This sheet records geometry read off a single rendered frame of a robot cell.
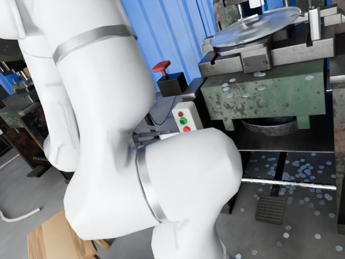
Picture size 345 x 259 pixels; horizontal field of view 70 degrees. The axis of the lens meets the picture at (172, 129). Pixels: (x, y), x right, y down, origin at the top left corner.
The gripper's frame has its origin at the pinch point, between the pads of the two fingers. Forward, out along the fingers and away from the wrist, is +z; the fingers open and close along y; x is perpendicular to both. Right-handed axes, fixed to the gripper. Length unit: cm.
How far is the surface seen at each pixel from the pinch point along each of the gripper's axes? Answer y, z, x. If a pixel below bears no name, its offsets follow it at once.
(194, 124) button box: 2.7, 9.9, 1.8
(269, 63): 21.1, 32.7, -11.5
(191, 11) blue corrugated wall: 91, 63, 123
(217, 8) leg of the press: 55, 38, 29
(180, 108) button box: 9.1, 5.4, 2.5
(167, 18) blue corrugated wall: 91, 47, 141
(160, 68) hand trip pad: 24.3, 1.2, 8.3
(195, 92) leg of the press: 14.2, 12.5, 4.6
